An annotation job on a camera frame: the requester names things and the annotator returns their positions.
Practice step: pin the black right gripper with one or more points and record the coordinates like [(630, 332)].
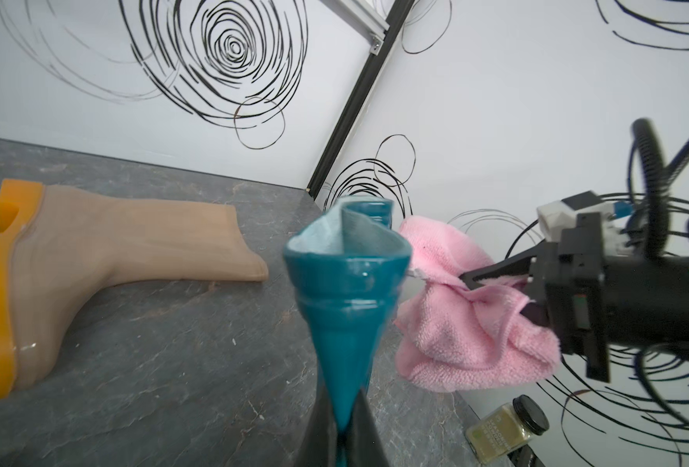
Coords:
[(592, 301)]

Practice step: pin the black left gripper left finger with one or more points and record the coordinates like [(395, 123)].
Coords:
[(320, 442)]

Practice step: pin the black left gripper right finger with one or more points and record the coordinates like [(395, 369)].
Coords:
[(363, 443)]

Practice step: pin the pink microfiber cloth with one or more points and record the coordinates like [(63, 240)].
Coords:
[(458, 339)]

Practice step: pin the green rubber boot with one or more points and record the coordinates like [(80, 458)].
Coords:
[(347, 268)]

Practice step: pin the beige rubber boot right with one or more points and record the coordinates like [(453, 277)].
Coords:
[(60, 245)]

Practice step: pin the small jar black lid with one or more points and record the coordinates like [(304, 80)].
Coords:
[(508, 428)]

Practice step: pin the grey wall rail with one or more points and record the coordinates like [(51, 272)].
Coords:
[(363, 18)]

